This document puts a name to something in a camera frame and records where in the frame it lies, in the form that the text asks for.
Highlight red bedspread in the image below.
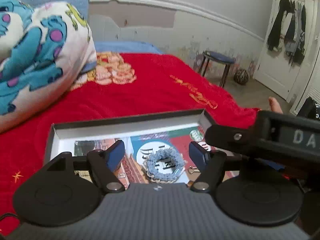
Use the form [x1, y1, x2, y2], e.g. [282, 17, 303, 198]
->
[1, 53, 258, 236]

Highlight round blue stool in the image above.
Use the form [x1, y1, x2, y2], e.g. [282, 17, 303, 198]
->
[198, 50, 235, 88]

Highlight hanging dark clothes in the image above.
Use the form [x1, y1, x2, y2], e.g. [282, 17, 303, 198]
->
[267, 0, 306, 66]

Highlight blue knitted scrunchie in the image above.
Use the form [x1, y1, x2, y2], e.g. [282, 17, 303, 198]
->
[143, 147, 185, 184]

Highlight patterned ball on floor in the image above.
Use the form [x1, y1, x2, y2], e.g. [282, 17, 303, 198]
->
[233, 69, 249, 86]

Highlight white door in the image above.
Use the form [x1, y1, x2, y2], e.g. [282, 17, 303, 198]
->
[254, 0, 319, 101]

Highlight bare foot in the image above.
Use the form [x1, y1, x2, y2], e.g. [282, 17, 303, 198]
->
[268, 97, 283, 114]

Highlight black cardboard box lid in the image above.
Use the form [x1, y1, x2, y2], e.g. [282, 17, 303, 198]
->
[43, 108, 218, 165]

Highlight cartoon monster print duvet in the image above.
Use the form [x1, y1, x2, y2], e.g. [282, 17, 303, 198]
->
[1, 0, 97, 131]

